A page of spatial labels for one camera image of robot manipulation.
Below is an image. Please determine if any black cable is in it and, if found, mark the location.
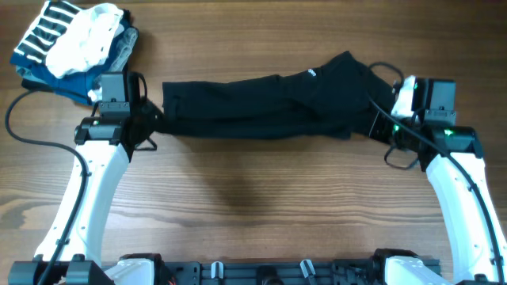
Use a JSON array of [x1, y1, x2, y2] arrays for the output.
[[4, 89, 90, 285], [366, 61, 504, 274]]

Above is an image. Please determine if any right black cable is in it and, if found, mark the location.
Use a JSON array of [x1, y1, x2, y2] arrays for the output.
[[366, 61, 504, 274]]

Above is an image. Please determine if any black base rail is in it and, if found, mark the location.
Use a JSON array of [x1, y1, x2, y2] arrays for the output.
[[166, 259, 383, 285]]

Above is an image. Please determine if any black white striped folded garment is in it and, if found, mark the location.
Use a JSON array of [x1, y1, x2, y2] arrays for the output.
[[13, 0, 82, 63]]

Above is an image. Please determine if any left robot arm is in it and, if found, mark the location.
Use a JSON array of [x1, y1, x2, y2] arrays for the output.
[[7, 71, 169, 284]]

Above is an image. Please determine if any grey folded garment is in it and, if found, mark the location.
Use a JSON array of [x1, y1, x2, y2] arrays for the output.
[[92, 27, 139, 90]]

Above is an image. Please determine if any black polo shirt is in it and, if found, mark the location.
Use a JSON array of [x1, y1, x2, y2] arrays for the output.
[[158, 51, 395, 139]]

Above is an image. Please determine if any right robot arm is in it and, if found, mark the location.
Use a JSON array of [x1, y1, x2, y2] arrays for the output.
[[370, 76, 506, 284]]

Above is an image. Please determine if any navy blue folded garment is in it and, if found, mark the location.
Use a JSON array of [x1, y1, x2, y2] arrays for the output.
[[10, 17, 134, 105]]

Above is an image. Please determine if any left black cable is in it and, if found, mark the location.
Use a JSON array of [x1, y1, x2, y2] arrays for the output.
[[4, 89, 90, 285]]

